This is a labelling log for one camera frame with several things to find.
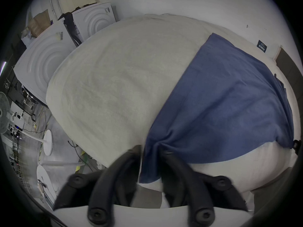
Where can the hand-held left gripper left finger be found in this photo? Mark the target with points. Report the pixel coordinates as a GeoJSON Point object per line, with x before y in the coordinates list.
{"type": "Point", "coordinates": [107, 181]}

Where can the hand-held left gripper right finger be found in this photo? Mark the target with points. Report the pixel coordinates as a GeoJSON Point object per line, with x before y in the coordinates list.
{"type": "Point", "coordinates": [180, 181]}

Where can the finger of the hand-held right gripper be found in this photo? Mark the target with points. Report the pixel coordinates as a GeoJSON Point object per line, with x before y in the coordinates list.
{"type": "Point", "coordinates": [296, 145]}

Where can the dark blue garment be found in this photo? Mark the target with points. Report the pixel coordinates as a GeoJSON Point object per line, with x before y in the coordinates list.
{"type": "Point", "coordinates": [224, 98]}

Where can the white round-base stand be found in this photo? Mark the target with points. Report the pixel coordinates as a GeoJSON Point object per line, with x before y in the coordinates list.
{"type": "Point", "coordinates": [46, 181]}

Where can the white standing fan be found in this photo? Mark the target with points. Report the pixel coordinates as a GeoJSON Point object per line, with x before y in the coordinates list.
{"type": "Point", "coordinates": [47, 142]}

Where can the large white washing machine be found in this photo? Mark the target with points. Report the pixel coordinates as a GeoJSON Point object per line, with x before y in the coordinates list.
{"type": "Point", "coordinates": [45, 58]}

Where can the small white washing machine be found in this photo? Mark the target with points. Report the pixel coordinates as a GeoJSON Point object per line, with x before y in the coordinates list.
{"type": "Point", "coordinates": [94, 20]}

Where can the black cloth between machines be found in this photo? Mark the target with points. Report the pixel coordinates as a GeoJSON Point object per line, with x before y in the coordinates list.
{"type": "Point", "coordinates": [69, 24]}

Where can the brown paper bag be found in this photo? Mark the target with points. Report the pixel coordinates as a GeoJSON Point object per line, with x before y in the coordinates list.
{"type": "Point", "coordinates": [38, 24]}

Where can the small dark wall sign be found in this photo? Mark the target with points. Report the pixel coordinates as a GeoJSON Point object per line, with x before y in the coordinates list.
{"type": "Point", "coordinates": [261, 46]}

